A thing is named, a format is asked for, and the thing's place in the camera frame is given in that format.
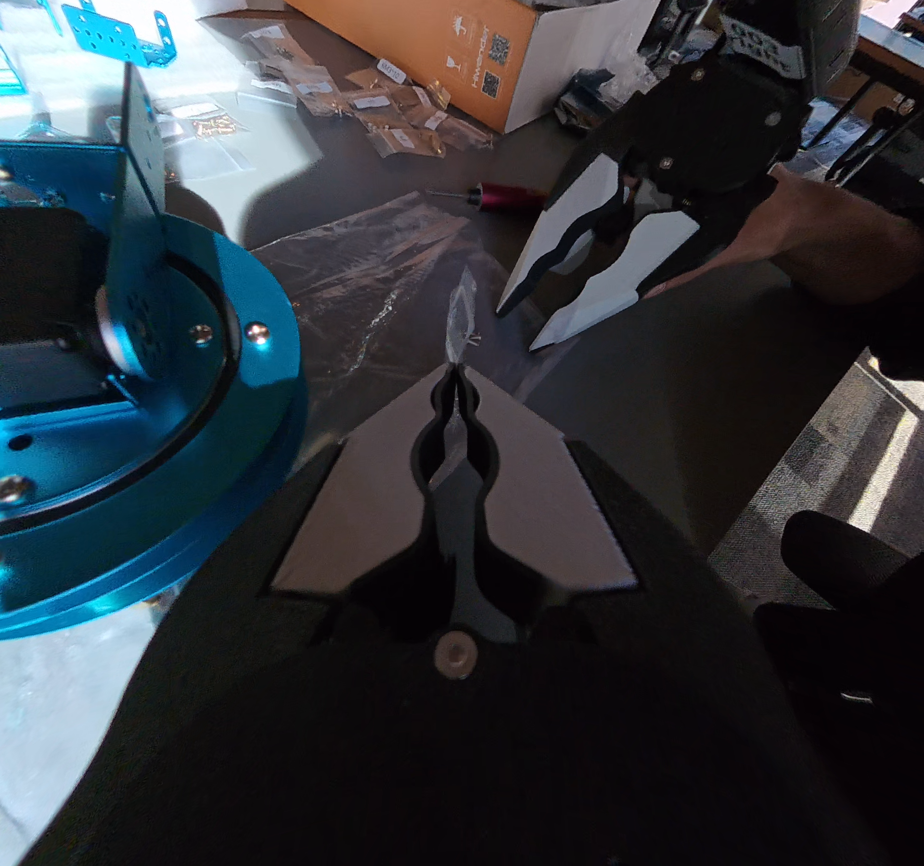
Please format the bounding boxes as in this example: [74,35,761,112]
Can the red screwdriver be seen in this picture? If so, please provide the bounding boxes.
[426,182,550,212]

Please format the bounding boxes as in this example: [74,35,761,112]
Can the blue U-shaped metal bracket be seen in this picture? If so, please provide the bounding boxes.
[61,0,179,70]

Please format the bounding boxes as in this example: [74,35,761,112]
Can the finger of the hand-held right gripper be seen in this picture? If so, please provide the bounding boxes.
[527,209,701,355]
[495,155,628,318]

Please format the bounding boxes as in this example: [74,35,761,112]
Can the orange and white cardboard box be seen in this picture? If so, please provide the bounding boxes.
[274,0,665,134]

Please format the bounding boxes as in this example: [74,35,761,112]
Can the small clear screw bag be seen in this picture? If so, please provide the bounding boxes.
[442,265,483,376]

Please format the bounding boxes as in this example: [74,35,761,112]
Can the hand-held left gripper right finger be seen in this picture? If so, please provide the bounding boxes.
[458,363,640,614]

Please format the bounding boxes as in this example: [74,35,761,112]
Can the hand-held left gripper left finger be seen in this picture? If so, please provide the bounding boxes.
[269,363,457,618]

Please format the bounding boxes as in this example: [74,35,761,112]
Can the pile of small screw bags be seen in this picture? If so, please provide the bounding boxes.
[108,22,499,185]

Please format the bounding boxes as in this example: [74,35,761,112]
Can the person's right hand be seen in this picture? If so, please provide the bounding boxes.
[641,165,896,304]

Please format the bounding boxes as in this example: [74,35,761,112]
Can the shiny antistatic bag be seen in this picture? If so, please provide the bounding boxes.
[554,66,654,137]

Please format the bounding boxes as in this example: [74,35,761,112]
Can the grey desk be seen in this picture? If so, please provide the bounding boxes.
[0,0,867,866]

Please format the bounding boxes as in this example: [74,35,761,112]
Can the large clear plastic bag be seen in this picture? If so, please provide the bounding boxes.
[249,191,578,441]

